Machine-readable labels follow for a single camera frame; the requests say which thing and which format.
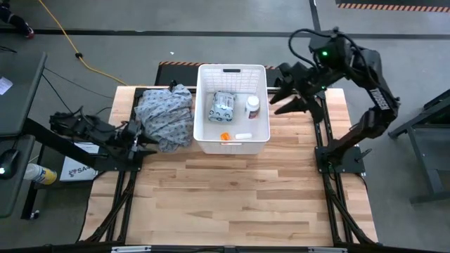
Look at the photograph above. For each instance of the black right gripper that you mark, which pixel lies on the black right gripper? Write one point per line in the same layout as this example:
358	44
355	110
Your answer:
302	79

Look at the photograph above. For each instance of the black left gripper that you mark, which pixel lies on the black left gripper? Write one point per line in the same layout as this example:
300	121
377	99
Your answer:
133	135

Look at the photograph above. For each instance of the white purple-label medicine bottle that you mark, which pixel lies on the white purple-label medicine bottle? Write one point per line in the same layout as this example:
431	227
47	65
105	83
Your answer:
252	107

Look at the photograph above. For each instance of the white gauze roll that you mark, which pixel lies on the white gauze roll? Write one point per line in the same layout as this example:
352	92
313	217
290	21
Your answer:
243	136

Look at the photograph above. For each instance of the white blue-print pouch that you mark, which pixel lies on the white blue-print pouch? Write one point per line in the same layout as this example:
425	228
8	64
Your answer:
221	107

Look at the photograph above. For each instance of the orange pill bottle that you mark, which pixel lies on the orange pill bottle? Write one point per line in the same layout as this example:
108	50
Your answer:
225	136

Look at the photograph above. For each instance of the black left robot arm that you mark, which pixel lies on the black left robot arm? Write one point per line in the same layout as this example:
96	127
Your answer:
88	128

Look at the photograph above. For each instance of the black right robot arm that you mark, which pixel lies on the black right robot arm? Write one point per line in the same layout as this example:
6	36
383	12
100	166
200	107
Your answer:
379	98

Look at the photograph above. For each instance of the white perforated plastic basket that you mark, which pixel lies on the white perforated plastic basket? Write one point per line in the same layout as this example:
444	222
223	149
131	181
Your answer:
211	140

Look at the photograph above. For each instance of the grey patterned cloth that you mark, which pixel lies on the grey patterned cloth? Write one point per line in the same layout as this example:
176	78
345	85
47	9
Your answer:
165	116

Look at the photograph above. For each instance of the white printed cardboard box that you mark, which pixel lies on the white printed cardboard box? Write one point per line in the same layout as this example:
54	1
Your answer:
75	170

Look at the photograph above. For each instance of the black hazard-striped floor mat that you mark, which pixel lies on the black hazard-striped floor mat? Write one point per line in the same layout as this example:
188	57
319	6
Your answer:
175	75

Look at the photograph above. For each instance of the white yellow spray bottle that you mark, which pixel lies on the white yellow spray bottle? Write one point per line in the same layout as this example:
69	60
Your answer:
40	174

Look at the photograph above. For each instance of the black metal stand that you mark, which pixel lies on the black metal stand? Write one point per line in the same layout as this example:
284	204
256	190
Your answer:
422	140

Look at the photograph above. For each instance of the black computer mouse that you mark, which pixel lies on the black computer mouse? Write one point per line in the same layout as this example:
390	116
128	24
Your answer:
8	163

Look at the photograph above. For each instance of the black desk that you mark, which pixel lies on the black desk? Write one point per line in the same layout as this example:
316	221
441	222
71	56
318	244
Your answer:
17	91

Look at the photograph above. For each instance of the white paper sheet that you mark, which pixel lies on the white paper sheet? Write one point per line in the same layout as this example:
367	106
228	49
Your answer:
5	85

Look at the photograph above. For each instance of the person's shoe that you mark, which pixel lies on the person's shoe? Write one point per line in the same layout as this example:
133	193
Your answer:
19	26

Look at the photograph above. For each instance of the black aluminium table frame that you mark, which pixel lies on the black aluminium table frame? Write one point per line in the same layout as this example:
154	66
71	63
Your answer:
337	205

